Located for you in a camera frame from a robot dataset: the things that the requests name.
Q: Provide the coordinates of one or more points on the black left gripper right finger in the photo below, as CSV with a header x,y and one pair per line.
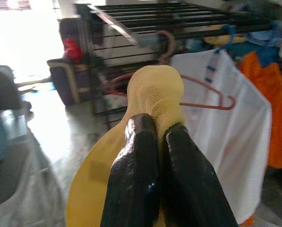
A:
x,y
190,184

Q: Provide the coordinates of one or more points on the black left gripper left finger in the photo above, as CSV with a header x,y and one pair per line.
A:
x,y
136,170

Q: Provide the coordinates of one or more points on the pink plastic hanger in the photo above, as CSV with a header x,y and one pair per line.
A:
x,y
202,106

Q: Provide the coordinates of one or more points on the yellow garment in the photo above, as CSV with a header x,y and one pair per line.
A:
x,y
155,87

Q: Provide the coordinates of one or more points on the blue plastic hanger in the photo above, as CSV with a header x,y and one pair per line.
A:
x,y
231,32

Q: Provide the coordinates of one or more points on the white garment with blue stripes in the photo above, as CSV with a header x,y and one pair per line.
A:
x,y
233,142

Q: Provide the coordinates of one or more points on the purple sofa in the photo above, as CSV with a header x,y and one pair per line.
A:
x,y
67,80

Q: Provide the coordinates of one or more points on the orange garment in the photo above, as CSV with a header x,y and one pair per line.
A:
x,y
277,106

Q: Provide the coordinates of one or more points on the red cloth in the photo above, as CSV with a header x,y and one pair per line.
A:
x,y
72,49

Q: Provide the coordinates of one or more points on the blue suitcase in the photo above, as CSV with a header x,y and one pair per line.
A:
x,y
268,54

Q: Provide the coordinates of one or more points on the black metal drying rack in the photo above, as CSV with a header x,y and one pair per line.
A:
x,y
178,19

